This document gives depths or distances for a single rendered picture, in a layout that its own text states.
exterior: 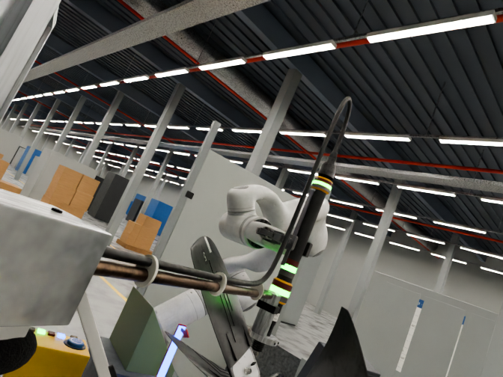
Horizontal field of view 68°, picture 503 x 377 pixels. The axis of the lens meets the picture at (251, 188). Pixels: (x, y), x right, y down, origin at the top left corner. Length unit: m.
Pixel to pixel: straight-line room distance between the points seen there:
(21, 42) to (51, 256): 0.13
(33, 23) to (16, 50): 0.02
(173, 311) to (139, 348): 0.17
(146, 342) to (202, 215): 1.39
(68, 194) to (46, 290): 8.60
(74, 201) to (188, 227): 6.43
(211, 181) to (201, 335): 1.11
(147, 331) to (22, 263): 1.18
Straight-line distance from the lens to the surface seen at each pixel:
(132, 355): 1.45
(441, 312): 6.96
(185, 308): 1.51
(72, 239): 0.28
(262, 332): 0.80
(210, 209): 2.68
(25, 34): 0.22
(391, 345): 7.17
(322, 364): 0.60
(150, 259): 0.40
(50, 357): 1.06
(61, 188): 8.82
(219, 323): 0.70
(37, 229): 0.26
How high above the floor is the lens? 1.45
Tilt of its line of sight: 9 degrees up
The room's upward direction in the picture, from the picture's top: 23 degrees clockwise
